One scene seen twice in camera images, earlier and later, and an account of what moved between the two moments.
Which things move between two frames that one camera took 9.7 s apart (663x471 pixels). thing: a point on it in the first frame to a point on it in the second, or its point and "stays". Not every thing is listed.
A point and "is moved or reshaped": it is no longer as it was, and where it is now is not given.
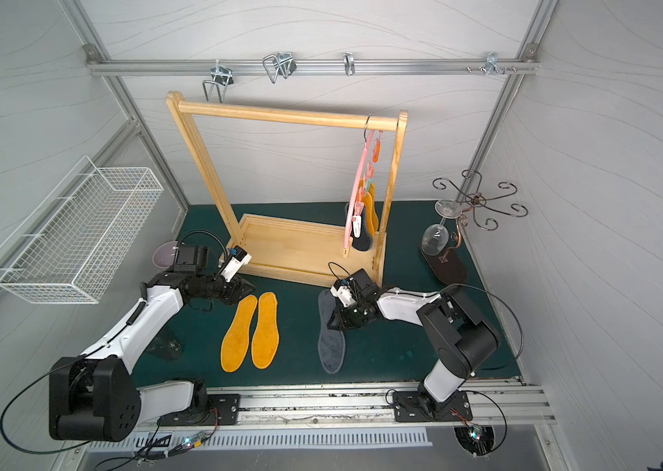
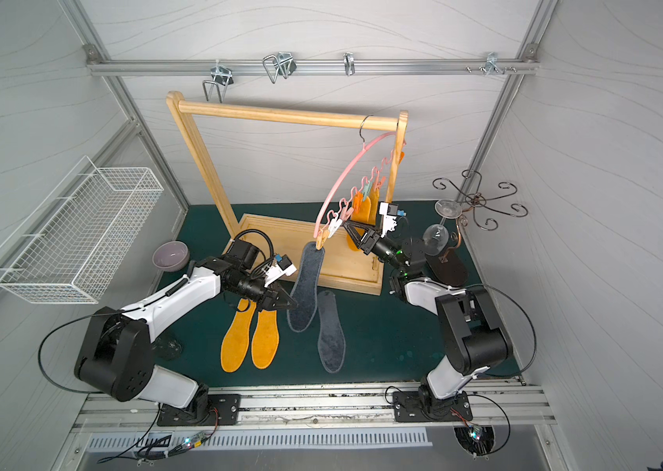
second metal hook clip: [278, 64] stays
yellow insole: [266, 341] stays
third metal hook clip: [348, 62] stays
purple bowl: [164, 256] stays
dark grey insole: [331, 348] stays
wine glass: [435, 236] stays
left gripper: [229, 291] to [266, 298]
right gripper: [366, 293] to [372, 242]
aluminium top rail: [280, 65] stays
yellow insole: [235, 343] stays
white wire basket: [64, 251] stays
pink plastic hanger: [369, 158] to [345, 169]
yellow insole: [367, 199] is moved or reshaped
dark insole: [364, 242] is moved or reshaped
